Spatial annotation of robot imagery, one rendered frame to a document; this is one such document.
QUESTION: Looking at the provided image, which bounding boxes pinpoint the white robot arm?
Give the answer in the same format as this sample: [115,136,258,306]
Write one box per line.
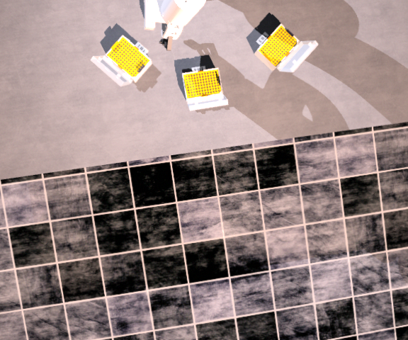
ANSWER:
[144,0,206,30]

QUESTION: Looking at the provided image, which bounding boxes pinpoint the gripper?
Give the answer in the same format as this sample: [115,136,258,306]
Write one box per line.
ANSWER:
[159,23,183,51]

